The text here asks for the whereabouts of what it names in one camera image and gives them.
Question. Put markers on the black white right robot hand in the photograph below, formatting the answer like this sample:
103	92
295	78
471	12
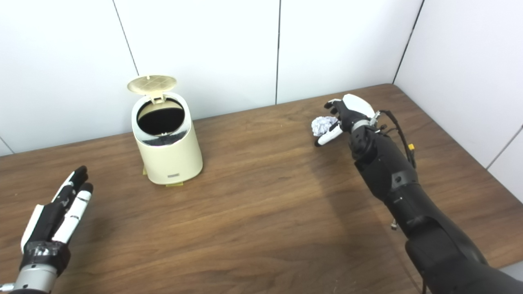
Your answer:
355	108

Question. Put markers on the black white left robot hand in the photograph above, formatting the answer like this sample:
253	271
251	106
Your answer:
47	222

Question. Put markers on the white paper ball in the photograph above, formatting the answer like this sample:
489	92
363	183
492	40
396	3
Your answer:
322	124

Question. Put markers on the cream-colored desktop bin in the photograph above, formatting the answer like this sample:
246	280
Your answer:
173	157

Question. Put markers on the round cream bin lid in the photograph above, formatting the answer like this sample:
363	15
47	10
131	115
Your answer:
152	83

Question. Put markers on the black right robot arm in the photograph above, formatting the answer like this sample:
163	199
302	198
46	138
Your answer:
396	179

